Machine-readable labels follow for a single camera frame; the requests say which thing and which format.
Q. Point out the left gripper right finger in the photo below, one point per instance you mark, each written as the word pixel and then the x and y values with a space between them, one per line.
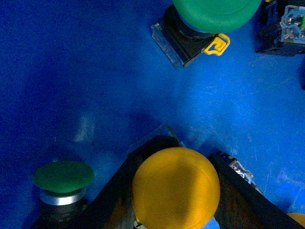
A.
pixel 241 206

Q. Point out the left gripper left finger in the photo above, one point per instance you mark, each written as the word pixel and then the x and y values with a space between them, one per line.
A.
pixel 112 208

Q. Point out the yellow button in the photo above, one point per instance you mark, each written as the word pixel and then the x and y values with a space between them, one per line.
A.
pixel 174 187
pixel 298 217

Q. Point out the button block front left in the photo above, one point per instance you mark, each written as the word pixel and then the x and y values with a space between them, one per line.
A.
pixel 62 197

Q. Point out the yellow button lying front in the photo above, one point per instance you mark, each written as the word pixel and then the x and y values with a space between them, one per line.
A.
pixel 298 217

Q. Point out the blue source bin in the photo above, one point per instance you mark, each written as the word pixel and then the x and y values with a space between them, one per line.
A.
pixel 84 80

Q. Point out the green button lying back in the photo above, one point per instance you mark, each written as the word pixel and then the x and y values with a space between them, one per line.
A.
pixel 282 28

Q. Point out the green button upright left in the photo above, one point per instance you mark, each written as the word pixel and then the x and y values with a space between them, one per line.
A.
pixel 190 28

